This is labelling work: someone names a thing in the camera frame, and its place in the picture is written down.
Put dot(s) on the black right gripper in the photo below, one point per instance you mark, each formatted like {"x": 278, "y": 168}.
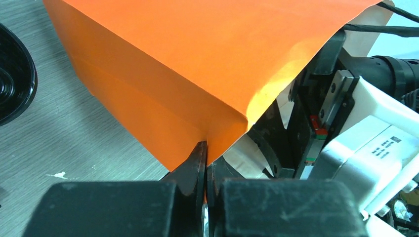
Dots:
{"x": 318, "y": 94}

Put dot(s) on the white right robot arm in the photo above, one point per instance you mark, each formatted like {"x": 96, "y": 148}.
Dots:
{"x": 398, "y": 78}

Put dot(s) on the orange paper bag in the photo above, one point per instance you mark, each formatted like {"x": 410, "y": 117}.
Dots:
{"x": 177, "y": 72}

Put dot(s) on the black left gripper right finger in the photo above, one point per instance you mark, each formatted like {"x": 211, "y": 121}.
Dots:
{"x": 240, "y": 207}

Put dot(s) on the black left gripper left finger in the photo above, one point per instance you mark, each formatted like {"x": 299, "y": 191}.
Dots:
{"x": 170, "y": 207}

